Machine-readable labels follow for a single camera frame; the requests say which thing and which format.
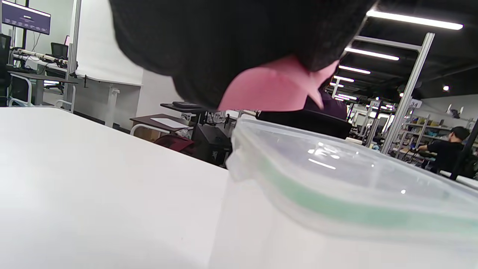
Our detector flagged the person's left hand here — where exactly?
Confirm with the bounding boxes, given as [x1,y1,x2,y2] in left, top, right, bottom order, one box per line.
[108,0,378,111]

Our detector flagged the dark red backpack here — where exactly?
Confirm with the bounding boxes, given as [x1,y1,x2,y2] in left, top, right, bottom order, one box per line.
[154,134,195,154]

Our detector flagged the white office desk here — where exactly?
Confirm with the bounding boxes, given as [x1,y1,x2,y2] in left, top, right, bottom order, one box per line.
[11,49,143,128]

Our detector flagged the black keyboard tray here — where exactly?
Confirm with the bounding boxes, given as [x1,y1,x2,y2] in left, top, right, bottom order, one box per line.
[161,102,209,114]

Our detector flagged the metal storage shelf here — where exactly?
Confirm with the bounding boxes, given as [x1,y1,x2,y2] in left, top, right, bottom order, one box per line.
[403,112,478,150]

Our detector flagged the clear plastic container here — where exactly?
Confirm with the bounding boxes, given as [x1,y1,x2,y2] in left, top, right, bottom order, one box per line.
[209,114,478,269]

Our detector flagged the white partition panel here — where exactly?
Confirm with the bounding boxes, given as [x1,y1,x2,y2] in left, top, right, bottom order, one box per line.
[77,0,144,86]

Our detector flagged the row of ceiling light strips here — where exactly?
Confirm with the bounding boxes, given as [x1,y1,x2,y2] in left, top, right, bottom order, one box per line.
[329,9,463,101]

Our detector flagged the brown top side table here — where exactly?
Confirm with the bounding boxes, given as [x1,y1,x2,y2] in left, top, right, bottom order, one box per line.
[130,114,195,137]

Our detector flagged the black computer tower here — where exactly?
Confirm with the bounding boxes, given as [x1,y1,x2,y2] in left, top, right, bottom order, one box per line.
[192,124,233,167]

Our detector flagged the silver aluminium post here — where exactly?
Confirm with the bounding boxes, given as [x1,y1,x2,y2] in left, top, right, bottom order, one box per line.
[353,33,435,154]

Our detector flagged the pink card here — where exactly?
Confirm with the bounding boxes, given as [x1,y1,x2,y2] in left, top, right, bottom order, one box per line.
[218,56,340,112]

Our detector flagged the brown cardboard box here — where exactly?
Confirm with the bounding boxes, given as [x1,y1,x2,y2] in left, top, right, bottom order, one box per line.
[133,128,161,142]

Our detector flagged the white rectangular pad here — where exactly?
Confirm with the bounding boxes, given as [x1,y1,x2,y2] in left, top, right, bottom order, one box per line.
[149,118,189,129]

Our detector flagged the dark purple monitor screen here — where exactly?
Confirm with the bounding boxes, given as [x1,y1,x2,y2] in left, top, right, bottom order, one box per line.
[1,0,52,35]

